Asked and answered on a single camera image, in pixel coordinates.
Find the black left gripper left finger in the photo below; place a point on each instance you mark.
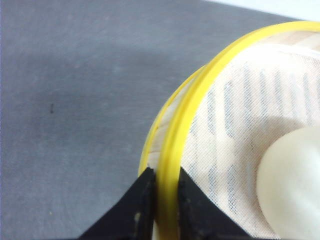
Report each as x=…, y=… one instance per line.
x=132, y=217

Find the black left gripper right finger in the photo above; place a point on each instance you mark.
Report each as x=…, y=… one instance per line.
x=199, y=218

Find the bamboo steamer basket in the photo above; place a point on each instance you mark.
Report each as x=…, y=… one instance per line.
x=166, y=140

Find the white bun back left basket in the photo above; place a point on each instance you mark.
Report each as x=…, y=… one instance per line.
x=288, y=185

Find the white checked steamer liner cloth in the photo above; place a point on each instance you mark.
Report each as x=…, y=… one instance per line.
x=265, y=92

